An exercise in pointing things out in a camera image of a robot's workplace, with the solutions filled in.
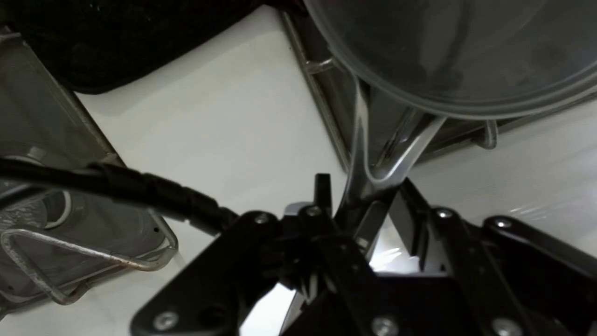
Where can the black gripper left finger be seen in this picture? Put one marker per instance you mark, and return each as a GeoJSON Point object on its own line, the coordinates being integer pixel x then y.
{"type": "Point", "coordinates": [216, 292]}

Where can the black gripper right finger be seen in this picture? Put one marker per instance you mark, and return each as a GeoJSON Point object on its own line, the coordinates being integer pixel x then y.
{"type": "Point", "coordinates": [496, 286]}

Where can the white gas stove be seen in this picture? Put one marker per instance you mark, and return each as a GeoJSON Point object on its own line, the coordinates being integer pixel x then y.
{"type": "Point", "coordinates": [216, 124]}

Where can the black burner grate under pan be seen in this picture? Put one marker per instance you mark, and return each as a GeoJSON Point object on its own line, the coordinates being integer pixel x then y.
{"type": "Point", "coordinates": [74, 243]}

